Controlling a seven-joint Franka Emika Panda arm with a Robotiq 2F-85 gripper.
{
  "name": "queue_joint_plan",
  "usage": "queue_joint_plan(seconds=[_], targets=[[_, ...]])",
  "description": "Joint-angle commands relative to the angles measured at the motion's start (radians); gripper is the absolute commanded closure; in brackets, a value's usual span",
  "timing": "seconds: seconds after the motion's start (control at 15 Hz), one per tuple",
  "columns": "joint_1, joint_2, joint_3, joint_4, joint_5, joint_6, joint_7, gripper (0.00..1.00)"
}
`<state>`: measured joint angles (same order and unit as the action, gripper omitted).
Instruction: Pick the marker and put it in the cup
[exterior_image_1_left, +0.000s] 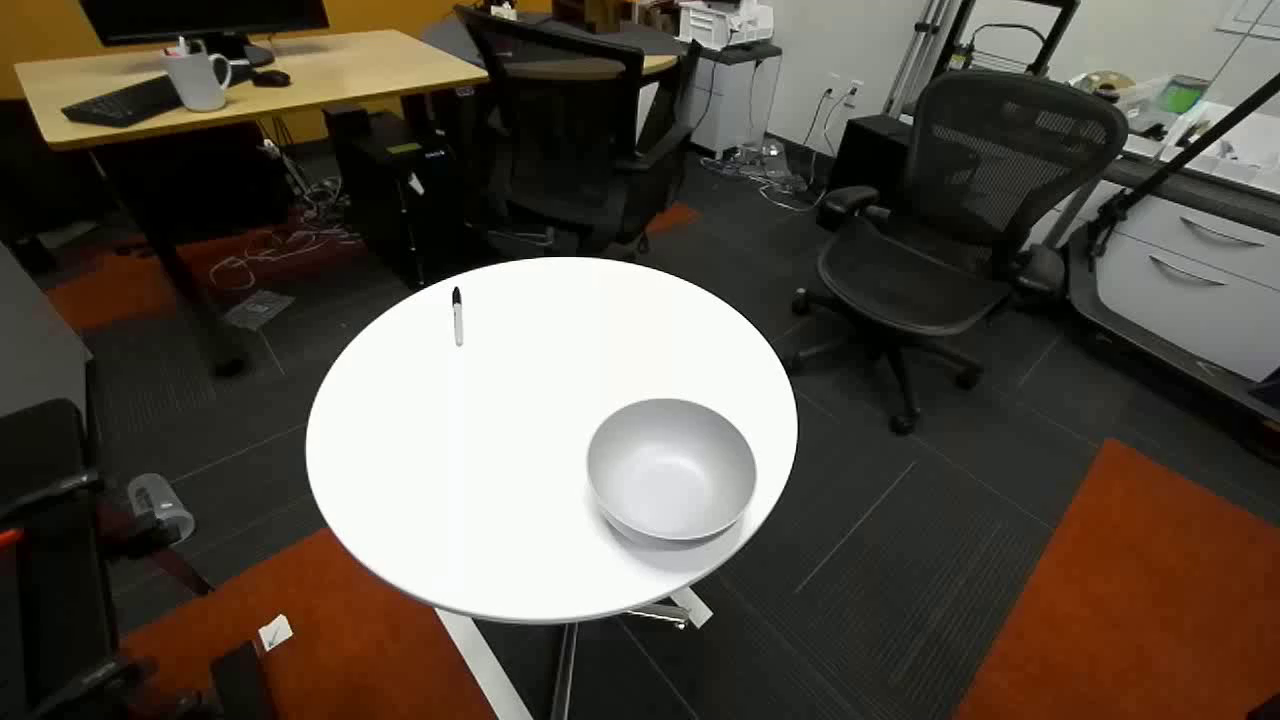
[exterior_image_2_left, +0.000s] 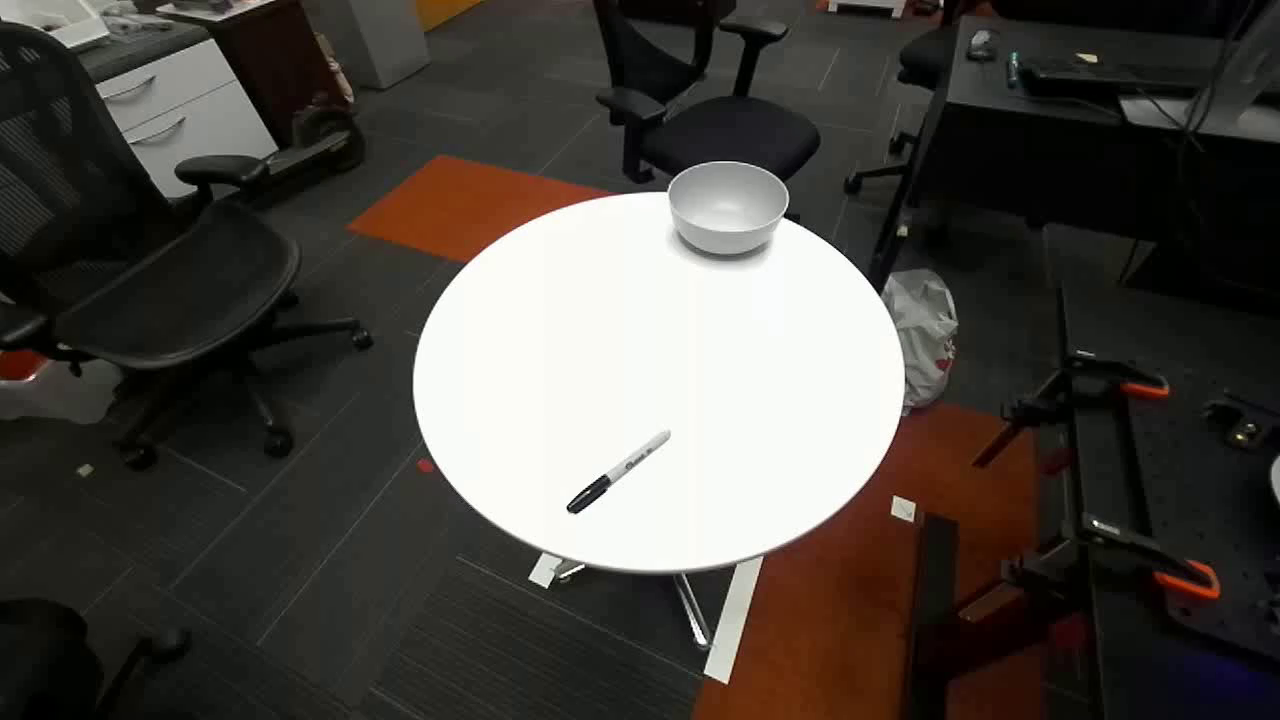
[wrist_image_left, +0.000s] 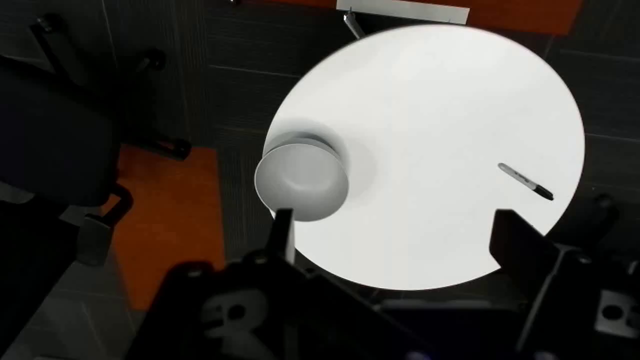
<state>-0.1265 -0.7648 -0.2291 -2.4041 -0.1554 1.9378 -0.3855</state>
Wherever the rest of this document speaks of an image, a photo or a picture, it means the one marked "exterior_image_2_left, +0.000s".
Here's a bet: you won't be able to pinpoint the white plastic bag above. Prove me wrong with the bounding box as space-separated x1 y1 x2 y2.
879 266 959 417

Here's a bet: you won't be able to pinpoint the white papers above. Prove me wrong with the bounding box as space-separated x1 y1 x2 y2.
0 0 112 51

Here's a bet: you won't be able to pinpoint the dark brown cabinet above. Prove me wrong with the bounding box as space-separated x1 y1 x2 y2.
195 0 358 153

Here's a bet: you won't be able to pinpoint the black stand post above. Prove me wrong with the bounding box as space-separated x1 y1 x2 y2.
905 518 969 720

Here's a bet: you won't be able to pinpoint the black orange bar clamp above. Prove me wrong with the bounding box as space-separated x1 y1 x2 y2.
971 347 1177 471
1003 518 1226 611

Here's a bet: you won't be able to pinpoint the black office desk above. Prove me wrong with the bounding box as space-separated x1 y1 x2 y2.
864 12 1280 318

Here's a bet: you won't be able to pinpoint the black padded office chair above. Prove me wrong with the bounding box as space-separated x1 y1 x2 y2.
589 0 825 193

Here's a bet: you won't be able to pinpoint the black mesh office chair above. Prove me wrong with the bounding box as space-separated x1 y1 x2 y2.
0 15 376 471

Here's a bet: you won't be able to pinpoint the grey metal bowl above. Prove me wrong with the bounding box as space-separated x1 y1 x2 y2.
665 158 791 259

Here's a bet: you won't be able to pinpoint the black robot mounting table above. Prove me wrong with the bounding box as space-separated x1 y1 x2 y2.
1057 284 1280 720

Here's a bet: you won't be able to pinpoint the white drawer cabinet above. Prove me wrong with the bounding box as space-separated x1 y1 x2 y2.
74 34 282 205

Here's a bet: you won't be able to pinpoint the white table base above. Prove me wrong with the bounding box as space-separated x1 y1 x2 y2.
523 549 769 690

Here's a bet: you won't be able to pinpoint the black and grey marker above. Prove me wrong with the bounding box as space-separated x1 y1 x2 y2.
563 429 676 521

